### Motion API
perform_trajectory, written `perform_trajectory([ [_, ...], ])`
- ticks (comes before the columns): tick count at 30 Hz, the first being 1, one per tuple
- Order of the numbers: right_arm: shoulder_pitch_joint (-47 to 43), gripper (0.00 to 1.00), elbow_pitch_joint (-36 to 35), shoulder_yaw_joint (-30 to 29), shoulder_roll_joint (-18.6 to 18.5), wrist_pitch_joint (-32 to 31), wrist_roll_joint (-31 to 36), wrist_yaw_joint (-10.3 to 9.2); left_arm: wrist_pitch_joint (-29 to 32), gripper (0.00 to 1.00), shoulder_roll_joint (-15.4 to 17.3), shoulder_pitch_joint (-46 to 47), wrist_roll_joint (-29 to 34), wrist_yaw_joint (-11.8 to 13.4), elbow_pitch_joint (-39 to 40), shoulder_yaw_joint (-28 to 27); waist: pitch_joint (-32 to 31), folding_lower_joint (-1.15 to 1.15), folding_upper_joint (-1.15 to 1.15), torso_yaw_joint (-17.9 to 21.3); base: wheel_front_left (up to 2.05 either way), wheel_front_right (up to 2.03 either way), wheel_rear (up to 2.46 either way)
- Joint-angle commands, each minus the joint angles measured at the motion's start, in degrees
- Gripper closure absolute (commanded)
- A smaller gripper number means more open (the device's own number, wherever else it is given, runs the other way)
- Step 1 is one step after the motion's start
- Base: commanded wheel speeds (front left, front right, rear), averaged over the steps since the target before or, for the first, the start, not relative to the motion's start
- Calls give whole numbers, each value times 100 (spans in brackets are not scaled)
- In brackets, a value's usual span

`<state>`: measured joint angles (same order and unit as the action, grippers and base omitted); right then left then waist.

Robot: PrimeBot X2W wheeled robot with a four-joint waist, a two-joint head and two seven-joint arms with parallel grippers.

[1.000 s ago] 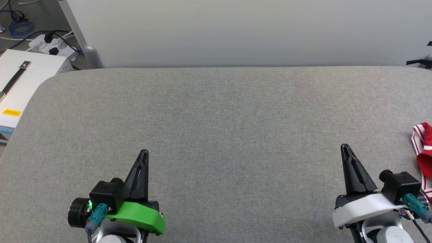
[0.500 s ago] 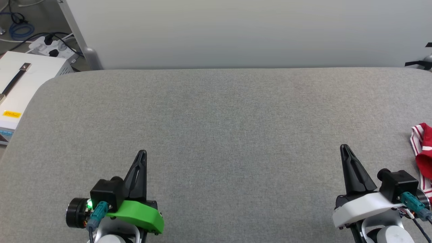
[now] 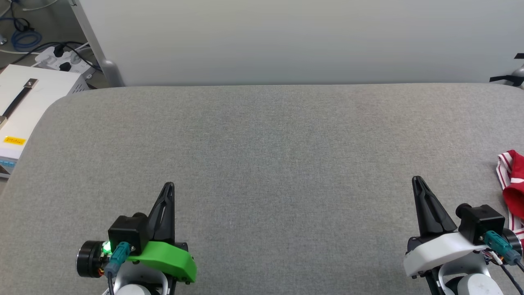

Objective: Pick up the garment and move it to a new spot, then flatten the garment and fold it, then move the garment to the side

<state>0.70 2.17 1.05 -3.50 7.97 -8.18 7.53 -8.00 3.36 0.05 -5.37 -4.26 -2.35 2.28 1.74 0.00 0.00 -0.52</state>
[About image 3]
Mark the white partition panel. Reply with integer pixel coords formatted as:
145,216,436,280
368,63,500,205
70,0,524,87

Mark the blue cable coil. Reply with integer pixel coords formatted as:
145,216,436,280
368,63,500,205
10,28,43,52

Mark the red and white basketball jersey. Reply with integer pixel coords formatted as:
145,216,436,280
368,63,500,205
496,150,524,238

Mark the white box with black strap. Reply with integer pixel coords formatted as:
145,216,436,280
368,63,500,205
0,64,90,179

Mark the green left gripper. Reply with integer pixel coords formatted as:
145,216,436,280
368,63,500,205
126,182,198,284

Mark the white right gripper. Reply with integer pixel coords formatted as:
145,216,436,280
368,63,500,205
403,175,488,279

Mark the white power strip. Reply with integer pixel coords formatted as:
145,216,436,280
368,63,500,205
35,44,95,75

